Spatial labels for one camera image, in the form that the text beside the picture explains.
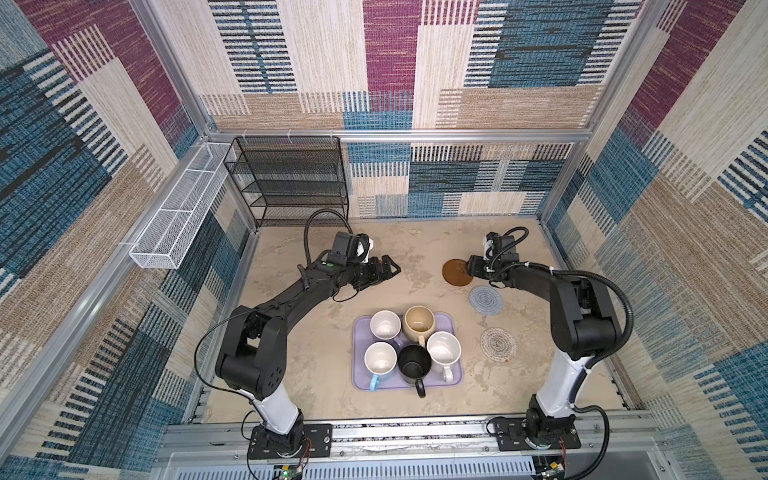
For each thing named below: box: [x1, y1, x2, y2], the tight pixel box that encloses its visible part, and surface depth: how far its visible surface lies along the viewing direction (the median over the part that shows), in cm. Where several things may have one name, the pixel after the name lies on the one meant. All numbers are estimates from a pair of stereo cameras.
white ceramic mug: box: [426, 330, 461, 383], surface depth 82 cm
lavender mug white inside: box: [369, 310, 404, 347], surface depth 87 cm
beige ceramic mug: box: [402, 305, 436, 347], surface depth 87 cm
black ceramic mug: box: [398, 344, 432, 398], surface depth 79 cm
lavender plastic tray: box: [351, 305, 463, 391], surface depth 84 cm
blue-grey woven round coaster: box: [469, 285, 503, 315], surface depth 99 cm
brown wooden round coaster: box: [442, 258, 473, 287], surface depth 107 cm
